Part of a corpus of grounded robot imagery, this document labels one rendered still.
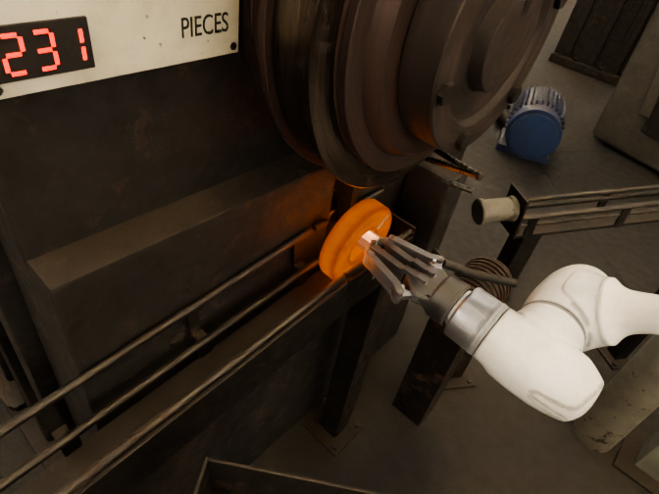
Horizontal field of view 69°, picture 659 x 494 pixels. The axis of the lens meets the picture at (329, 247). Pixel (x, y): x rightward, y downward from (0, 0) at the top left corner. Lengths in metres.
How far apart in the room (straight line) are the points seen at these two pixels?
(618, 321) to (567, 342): 0.10
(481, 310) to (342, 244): 0.23
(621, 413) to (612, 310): 0.82
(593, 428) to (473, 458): 0.37
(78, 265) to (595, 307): 0.68
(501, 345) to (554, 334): 0.07
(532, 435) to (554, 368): 0.96
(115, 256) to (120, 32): 0.24
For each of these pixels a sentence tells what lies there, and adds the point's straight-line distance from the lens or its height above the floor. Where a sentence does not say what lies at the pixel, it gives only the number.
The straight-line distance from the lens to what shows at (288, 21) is 0.51.
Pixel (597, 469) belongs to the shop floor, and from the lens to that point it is 1.71.
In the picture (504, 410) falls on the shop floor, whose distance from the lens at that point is 1.66.
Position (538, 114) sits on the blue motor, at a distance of 2.82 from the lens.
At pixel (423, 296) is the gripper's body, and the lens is 0.74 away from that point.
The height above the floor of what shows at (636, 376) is 0.33.
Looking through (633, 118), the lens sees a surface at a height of 0.24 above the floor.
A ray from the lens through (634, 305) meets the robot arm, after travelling 0.80.
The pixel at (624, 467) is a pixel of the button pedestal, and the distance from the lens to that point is 1.75.
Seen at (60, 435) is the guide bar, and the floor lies 0.66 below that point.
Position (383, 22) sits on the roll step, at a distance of 0.51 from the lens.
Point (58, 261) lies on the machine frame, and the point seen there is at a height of 0.87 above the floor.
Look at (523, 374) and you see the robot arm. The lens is 0.70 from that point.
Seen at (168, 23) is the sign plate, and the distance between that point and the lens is 0.54.
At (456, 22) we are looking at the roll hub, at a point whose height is 1.15.
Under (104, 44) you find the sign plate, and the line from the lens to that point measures 0.51.
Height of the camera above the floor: 1.27
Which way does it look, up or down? 41 degrees down
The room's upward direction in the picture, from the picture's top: 11 degrees clockwise
